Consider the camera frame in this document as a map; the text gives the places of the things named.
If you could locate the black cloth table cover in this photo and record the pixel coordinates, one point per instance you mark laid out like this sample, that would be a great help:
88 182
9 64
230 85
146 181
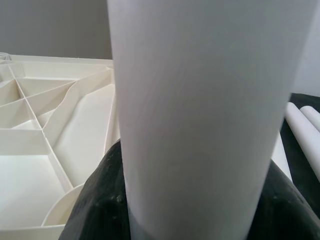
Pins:
306 98

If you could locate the white plastic table top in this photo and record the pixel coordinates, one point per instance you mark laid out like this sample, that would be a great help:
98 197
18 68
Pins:
37 175

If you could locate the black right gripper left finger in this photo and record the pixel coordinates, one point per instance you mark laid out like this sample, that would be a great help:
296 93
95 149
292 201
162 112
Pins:
100 200

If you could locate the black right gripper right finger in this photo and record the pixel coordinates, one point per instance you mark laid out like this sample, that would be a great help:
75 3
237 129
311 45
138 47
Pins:
290 215

